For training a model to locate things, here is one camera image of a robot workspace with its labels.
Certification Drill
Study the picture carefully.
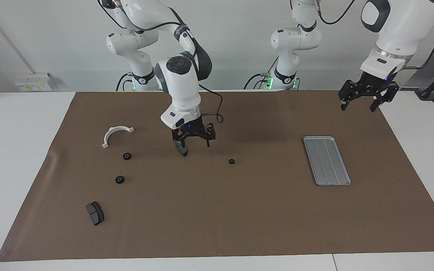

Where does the silver metal tray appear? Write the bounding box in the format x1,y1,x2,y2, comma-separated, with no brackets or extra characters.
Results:
303,136,351,187

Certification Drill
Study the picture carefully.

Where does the white curved plastic bracket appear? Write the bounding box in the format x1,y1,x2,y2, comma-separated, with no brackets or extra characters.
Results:
101,126,135,149

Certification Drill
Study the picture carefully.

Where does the short grey brake pad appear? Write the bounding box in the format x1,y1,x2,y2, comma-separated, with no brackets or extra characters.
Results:
86,201,105,226

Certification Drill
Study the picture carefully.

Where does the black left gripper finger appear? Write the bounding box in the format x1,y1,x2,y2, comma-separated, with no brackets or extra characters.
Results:
338,80,355,111
369,84,400,113

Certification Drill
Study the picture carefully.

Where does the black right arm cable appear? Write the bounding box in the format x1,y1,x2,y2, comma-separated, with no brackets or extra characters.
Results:
98,0,224,124

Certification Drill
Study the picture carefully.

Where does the white wall socket box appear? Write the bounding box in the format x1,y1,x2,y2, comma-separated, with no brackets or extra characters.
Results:
15,72,57,92

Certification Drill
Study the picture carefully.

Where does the brown table mat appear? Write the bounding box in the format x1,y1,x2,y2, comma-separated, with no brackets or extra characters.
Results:
0,90,434,262

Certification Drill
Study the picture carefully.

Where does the black base power cable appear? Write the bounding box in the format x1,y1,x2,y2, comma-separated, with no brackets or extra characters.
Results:
115,72,131,92
243,72,271,90

